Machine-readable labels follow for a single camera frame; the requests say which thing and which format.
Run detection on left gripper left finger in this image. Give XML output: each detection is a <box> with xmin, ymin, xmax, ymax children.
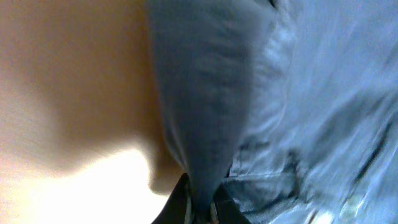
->
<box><xmin>152</xmin><ymin>173</ymin><xmax>190</xmax><ymax>224</ymax></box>

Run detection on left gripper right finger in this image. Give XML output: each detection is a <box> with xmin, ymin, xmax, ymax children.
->
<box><xmin>213</xmin><ymin>186</ymin><xmax>250</xmax><ymax>224</ymax></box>

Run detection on dark blue denim shorts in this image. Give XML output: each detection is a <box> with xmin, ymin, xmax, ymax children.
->
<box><xmin>147</xmin><ymin>0</ymin><xmax>397</xmax><ymax>224</ymax></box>

